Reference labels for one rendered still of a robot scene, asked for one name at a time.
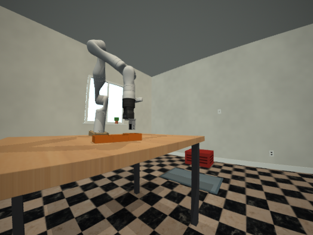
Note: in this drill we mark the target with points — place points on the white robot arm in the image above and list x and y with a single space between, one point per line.
98 49

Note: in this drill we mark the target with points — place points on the orange rack of three bins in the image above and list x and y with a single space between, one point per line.
118 138

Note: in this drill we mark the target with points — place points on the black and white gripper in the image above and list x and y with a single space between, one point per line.
128 104

